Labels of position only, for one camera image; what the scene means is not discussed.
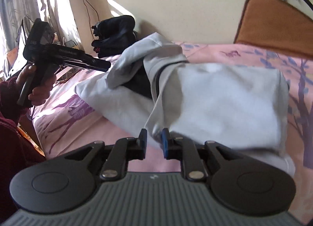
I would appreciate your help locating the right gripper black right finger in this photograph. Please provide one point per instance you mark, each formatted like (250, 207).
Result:
(239, 182)

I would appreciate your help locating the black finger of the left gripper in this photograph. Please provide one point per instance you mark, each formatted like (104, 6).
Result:
(86, 61)

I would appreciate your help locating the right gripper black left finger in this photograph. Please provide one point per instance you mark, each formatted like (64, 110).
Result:
(66, 182)

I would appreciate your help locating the white printed t-shirt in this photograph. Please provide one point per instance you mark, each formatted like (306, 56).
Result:
(152, 85)

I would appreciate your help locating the maroon sleeve left forearm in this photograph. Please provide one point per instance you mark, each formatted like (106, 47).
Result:
(17, 153)

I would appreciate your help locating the dark navy clothes pile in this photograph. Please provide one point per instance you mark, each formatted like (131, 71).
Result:
(114, 35)

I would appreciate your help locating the person's left hand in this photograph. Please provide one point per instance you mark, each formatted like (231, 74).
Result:
(34, 83)

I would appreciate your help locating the grey patterned curtain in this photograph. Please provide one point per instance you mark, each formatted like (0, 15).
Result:
(58, 13)

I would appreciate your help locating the pink floral bed sheet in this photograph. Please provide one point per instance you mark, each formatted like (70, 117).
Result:
(65, 122)

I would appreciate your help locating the brown mesh cushion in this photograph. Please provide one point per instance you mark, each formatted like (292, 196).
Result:
(276, 26)

